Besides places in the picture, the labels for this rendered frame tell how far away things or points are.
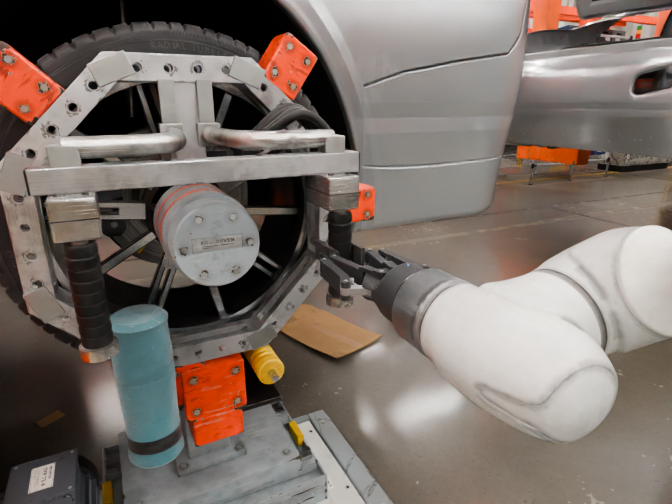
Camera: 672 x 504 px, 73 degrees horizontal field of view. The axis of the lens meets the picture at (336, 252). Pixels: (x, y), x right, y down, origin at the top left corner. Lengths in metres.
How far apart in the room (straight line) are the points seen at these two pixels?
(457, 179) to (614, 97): 1.74
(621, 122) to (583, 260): 2.44
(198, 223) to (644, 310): 0.53
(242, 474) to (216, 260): 0.64
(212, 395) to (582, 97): 2.58
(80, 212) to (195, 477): 0.79
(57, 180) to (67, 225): 0.05
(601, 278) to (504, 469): 1.17
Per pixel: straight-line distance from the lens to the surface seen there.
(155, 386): 0.78
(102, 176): 0.60
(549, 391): 0.38
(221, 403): 0.97
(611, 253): 0.48
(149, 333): 0.73
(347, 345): 2.08
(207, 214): 0.67
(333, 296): 0.70
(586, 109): 2.98
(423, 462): 1.55
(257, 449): 1.25
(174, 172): 0.61
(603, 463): 1.73
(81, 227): 0.58
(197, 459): 1.24
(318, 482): 1.26
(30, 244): 0.82
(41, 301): 0.84
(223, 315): 1.00
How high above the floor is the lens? 1.05
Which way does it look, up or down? 18 degrees down
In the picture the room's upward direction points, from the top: straight up
